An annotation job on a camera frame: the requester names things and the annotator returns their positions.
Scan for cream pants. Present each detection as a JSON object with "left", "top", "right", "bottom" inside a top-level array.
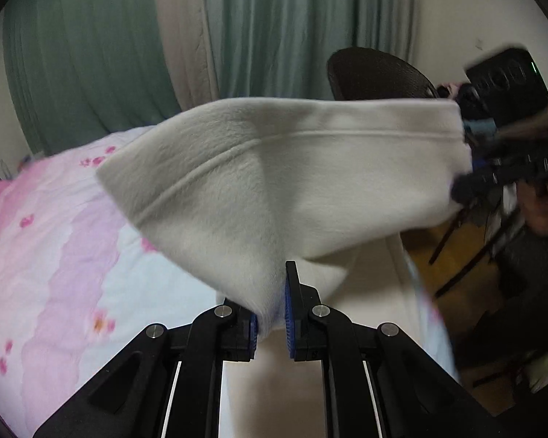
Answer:
[{"left": 95, "top": 97, "right": 473, "bottom": 438}]

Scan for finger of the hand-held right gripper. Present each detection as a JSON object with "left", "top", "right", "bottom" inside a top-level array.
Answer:
[
  {"left": 457, "top": 83, "right": 501, "bottom": 147},
  {"left": 450, "top": 139, "right": 548, "bottom": 204}
]

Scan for beige curtain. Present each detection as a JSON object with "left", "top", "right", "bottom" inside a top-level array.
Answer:
[{"left": 150, "top": 0, "right": 220, "bottom": 116}]

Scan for green curtain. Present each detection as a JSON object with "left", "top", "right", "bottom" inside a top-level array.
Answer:
[
  {"left": 201, "top": 0, "right": 423, "bottom": 101},
  {"left": 2, "top": 0, "right": 181, "bottom": 156}
]

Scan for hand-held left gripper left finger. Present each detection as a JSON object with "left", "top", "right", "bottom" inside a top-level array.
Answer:
[{"left": 32, "top": 299, "right": 260, "bottom": 438}]

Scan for pink floral blanket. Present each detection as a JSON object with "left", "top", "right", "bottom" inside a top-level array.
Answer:
[{"left": 0, "top": 127, "right": 460, "bottom": 438}]

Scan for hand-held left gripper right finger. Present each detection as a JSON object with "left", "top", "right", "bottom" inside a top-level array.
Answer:
[{"left": 281, "top": 260, "right": 512, "bottom": 438}]

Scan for dark mesh chair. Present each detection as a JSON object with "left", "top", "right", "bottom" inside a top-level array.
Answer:
[{"left": 326, "top": 47, "right": 439, "bottom": 101}]

